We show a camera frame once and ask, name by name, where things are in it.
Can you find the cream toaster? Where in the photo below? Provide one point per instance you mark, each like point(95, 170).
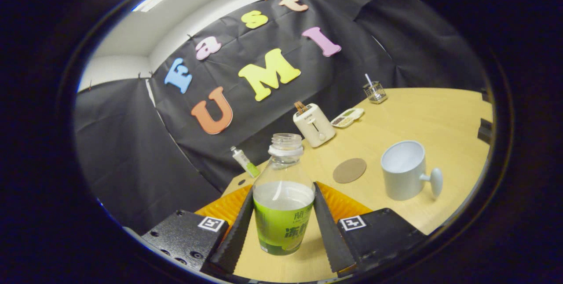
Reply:
point(316, 128)

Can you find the black table clamp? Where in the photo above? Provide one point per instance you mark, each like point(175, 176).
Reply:
point(485, 131)

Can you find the small white green bottle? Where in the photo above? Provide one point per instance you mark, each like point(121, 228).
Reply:
point(244, 161)

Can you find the green label juice bottle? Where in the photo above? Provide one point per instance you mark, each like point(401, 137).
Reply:
point(283, 227)

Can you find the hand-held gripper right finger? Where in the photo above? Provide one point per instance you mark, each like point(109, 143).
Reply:
point(330, 231)

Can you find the black backdrop cloth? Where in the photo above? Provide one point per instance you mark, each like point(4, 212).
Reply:
point(132, 152)

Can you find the brown toast slice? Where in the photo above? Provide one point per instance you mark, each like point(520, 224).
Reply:
point(301, 107)

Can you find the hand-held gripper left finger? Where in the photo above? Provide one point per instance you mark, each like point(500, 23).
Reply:
point(237, 235)

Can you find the wooden table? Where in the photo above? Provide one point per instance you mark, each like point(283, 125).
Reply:
point(440, 117)

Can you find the white divided tray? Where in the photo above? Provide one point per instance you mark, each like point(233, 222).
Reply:
point(347, 118)

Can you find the pale blue cup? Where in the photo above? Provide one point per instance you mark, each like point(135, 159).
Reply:
point(402, 180)

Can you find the round brown coaster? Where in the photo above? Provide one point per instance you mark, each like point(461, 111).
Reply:
point(349, 170)

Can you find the white straw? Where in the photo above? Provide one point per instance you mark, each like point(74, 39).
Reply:
point(368, 79)

